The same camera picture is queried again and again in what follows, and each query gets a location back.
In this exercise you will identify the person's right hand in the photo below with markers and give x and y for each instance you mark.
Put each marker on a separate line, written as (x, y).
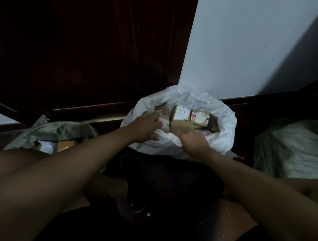
(195, 144)

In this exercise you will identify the person's left hand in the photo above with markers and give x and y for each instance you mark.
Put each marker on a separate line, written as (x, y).
(144, 129)

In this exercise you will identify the white bag with red print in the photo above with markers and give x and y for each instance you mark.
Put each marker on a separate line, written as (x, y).
(223, 134)

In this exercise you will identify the green woven sack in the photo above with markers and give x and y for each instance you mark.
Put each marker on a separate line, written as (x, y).
(57, 131)

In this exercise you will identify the grey woven sack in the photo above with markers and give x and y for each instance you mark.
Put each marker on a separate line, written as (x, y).
(288, 149)

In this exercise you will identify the person's left forearm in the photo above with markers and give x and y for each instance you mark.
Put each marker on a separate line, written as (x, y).
(62, 178)

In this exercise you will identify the person's right forearm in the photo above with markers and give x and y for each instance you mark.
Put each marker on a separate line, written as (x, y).
(260, 198)

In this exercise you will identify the person's right leg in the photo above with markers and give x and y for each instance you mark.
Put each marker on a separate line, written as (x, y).
(238, 218)

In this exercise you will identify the person's leg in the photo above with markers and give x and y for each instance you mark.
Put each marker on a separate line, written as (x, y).
(238, 218)
(20, 161)

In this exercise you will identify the person's left leg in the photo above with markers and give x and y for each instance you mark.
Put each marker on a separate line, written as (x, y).
(20, 161)

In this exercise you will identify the dark brown wooden door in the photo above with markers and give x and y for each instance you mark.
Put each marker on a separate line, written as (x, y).
(181, 42)

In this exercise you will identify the black shorts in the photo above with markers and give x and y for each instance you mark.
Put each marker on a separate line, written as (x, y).
(99, 226)

